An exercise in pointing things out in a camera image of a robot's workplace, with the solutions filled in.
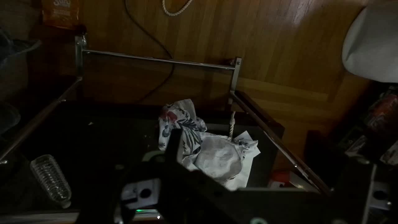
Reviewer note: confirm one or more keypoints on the chrome metal garment rack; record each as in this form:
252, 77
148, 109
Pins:
166, 59

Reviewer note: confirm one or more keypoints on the printed white cloth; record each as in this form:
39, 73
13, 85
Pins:
182, 118

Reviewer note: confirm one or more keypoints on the orange packet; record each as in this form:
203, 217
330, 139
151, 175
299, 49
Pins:
60, 12

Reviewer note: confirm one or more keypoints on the white round laundry basket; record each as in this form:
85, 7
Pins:
374, 44

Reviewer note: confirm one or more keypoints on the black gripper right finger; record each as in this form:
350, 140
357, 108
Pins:
356, 190

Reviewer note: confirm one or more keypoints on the white device with hole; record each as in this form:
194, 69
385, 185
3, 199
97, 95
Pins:
138, 192

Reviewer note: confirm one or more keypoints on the black media shelf unit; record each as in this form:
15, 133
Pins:
380, 119

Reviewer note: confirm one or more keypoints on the white crumpled cloth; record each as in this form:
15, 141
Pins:
218, 156

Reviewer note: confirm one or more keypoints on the clear plastic bottle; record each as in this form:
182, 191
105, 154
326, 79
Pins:
50, 180

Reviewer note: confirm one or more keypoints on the small red object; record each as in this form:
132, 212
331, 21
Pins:
280, 179

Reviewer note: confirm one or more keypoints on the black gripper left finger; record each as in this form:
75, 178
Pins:
175, 144

